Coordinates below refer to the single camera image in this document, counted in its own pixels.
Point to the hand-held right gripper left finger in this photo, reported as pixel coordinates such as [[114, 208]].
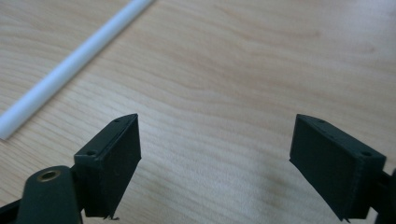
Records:
[[109, 168]]

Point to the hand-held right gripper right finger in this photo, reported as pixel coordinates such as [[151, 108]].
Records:
[[333, 168]]

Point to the white plastic tube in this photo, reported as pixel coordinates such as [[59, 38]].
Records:
[[67, 67]]

